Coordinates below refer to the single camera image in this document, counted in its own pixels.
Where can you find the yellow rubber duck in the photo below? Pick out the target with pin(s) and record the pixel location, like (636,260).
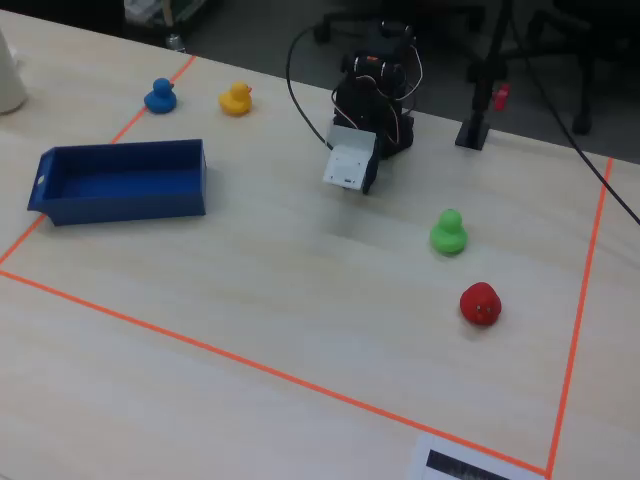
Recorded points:
(235,102)

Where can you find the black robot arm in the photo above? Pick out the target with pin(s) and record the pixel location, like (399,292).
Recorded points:
(370,105)

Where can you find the black camera stand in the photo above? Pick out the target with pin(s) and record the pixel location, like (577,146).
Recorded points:
(472,132)

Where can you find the orange tape strip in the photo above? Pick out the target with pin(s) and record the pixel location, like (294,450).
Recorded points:
(200,345)
(128,126)
(582,300)

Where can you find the blue plastic box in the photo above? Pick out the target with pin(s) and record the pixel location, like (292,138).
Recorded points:
(125,210)

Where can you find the white paper with black bar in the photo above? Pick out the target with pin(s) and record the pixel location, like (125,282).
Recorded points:
(420,460)

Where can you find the red clamp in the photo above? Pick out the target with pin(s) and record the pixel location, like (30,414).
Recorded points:
(501,97)

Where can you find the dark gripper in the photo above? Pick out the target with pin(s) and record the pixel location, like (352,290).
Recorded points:
(371,176)

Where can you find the white jug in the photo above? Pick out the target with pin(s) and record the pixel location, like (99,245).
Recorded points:
(10,85)

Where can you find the green rubber duck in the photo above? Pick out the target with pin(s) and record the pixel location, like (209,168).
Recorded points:
(448,235)

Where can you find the white camera box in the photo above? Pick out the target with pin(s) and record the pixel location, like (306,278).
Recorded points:
(345,160)

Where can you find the blue rubber duck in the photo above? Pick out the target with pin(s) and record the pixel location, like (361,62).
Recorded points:
(160,100)

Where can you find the black office chair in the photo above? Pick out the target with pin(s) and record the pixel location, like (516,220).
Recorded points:
(580,122)
(322,32)

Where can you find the red rubber duck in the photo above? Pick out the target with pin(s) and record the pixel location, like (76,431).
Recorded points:
(480,302)

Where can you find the small clear bottle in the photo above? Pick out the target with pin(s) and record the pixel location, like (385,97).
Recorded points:
(176,44)

